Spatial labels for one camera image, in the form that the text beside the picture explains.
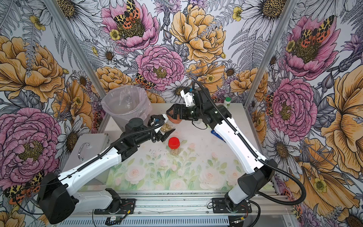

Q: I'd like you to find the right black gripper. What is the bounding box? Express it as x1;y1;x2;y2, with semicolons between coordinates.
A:
166;103;204;122

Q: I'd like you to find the mesh bin with pink bag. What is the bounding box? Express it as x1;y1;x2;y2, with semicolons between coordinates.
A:
101;86;152;131

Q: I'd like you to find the brown lid peanut jar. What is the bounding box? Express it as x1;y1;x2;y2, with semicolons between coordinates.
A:
160;123;174;133

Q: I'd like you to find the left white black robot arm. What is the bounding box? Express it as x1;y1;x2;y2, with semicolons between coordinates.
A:
37;114;172;224

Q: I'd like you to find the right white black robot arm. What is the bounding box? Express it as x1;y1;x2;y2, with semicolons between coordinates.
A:
167;87;277;211

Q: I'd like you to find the red lid peanut jar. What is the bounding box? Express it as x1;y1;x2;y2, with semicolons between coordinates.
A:
168;137;180;156

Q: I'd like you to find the blue gauze bandage packet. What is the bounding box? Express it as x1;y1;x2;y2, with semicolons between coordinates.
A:
211;130;224;141

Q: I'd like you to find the white bottle green cap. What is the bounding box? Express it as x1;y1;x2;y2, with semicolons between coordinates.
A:
223;97;231;109

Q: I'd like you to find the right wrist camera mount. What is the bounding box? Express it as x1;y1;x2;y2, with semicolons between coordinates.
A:
180;88;195;107

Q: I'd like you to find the left black cable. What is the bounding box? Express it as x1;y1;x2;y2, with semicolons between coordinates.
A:
14;120;165;215

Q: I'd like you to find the aluminium rail frame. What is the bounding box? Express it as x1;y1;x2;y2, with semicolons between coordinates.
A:
57;191;299;227

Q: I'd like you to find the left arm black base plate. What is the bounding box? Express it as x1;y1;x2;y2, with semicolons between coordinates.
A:
94;199;136;215

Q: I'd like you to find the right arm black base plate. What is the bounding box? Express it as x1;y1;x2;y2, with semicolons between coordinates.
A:
211;198;252;214

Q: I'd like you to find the right black corrugated cable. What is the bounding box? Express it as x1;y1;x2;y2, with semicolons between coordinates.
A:
192;80;307;206

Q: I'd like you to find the left aluminium corner post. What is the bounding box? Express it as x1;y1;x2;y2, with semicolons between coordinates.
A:
45;1;106;99

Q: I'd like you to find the aluminium corner post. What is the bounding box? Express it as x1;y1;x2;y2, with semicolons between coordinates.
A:
45;1;106;99
244;0;298;110

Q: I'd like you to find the right aluminium corner post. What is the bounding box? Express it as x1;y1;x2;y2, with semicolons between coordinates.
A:
244;0;298;110

